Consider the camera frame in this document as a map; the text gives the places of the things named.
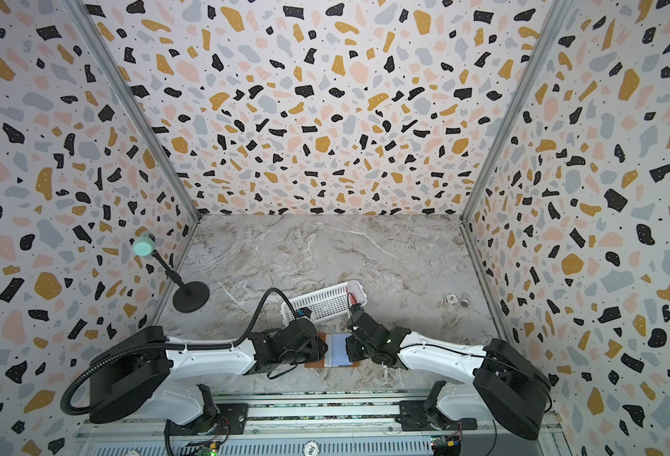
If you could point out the black stand with green ball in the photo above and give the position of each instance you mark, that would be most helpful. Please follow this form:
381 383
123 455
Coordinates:
190 296

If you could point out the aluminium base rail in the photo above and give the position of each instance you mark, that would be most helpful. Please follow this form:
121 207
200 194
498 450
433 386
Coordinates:
320 424

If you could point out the aluminium corner post left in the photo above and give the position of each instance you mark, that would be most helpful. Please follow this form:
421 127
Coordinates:
81 19

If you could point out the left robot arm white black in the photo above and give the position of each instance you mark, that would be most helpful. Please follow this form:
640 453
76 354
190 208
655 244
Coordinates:
148 374

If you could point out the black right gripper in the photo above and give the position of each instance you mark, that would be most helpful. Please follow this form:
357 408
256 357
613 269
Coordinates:
359 340

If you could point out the white plastic slotted basket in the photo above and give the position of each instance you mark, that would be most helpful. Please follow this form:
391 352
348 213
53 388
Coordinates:
326 304

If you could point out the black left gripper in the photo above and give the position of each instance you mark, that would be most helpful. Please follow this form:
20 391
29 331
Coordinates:
321 348

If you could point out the aluminium corner post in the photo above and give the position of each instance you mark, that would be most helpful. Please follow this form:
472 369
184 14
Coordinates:
81 19
555 20

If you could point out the aluminium corner post right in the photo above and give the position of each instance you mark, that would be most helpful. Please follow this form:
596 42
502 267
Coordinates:
555 20

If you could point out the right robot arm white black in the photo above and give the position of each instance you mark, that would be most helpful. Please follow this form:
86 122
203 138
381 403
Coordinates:
491 382

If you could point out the brown leather card holder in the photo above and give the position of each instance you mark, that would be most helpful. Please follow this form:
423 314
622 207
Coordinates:
336 356

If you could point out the red white credit card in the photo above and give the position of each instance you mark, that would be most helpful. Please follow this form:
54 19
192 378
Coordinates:
355 294

